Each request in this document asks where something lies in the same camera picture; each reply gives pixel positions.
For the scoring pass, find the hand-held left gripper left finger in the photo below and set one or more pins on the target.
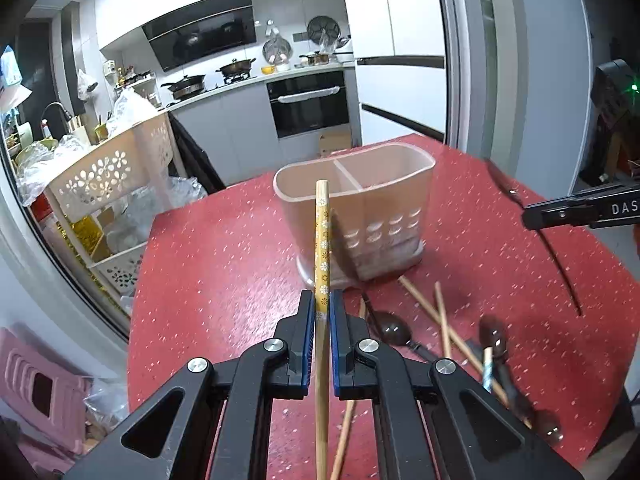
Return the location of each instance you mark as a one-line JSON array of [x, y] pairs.
[[307, 345]]

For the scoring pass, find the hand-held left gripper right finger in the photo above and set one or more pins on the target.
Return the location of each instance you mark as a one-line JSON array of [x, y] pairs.
[[337, 345]]

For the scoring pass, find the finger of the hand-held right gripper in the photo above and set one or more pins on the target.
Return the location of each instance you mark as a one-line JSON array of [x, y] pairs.
[[565, 210]]

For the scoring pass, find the plain wooden chopstick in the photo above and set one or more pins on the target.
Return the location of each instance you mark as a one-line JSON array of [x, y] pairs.
[[345, 435], [425, 305], [441, 315]]

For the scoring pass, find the yellow floral wooden chopstick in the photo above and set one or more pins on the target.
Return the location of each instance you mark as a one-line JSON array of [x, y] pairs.
[[322, 240]]

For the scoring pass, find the beige plastic utensil holder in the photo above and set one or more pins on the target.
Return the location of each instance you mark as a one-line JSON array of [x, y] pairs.
[[380, 200]]

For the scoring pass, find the white refrigerator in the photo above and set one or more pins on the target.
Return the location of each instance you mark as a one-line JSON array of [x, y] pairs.
[[400, 105]]

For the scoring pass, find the cardboard box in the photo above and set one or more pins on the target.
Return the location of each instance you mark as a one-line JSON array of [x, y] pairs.
[[334, 144]]

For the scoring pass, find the crumpled clear plastic bag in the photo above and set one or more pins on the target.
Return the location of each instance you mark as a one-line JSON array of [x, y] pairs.
[[150, 205]]

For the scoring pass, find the black hanging cloth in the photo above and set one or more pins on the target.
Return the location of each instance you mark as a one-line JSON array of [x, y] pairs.
[[197, 160]]

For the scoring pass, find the black built-in oven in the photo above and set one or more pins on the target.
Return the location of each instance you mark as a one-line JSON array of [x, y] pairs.
[[307, 115]]

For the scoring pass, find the beige plastic shelf rack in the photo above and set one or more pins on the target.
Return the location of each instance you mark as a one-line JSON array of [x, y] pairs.
[[100, 175]]

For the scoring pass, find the pink plastic stool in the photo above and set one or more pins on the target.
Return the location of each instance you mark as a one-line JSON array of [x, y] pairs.
[[30, 385]]

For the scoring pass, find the large black wok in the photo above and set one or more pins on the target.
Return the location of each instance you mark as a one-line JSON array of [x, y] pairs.
[[185, 87]]

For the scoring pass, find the round metal strainer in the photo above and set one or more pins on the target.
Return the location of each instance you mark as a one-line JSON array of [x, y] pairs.
[[276, 51]]

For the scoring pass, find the round metal steamer rack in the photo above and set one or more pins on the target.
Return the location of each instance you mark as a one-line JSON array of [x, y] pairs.
[[322, 29]]

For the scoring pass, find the pile of clear plastic bags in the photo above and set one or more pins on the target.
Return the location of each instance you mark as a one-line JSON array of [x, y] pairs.
[[45, 165]]

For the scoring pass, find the black range hood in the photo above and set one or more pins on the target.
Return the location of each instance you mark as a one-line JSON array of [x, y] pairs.
[[200, 40]]

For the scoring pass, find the white hanging plastic bag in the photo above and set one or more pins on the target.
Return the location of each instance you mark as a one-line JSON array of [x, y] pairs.
[[86, 85]]

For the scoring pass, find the black kitchen faucet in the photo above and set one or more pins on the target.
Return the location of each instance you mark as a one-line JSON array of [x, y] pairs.
[[55, 110]]

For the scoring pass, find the grey door frame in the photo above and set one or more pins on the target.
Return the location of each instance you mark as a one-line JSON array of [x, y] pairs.
[[470, 60]]

